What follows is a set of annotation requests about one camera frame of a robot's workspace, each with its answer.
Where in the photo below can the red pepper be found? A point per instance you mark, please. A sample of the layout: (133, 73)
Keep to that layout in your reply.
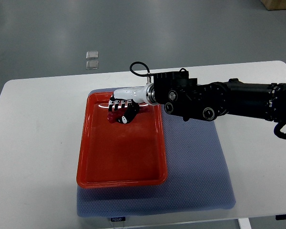
(129, 114)

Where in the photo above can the blue grey mesh mat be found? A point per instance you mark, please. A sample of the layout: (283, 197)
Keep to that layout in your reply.
(198, 178)

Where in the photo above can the cardboard box corner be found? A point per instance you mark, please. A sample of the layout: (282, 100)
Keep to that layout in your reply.
(274, 4)

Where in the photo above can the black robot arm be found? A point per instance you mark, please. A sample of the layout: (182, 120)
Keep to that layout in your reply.
(183, 96)

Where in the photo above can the upper floor metal plate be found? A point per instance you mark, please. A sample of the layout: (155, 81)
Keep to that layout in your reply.
(92, 55)

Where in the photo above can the black object at edge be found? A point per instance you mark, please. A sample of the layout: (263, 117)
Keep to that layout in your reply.
(281, 217)

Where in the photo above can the white table leg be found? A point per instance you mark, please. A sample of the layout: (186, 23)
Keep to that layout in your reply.
(244, 223)

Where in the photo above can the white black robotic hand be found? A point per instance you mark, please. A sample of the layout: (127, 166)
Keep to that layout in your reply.
(133, 97)

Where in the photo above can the black mat brand label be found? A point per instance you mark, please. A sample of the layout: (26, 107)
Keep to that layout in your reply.
(118, 219)

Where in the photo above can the red plastic tray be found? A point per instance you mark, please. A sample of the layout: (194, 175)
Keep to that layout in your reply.
(117, 155)

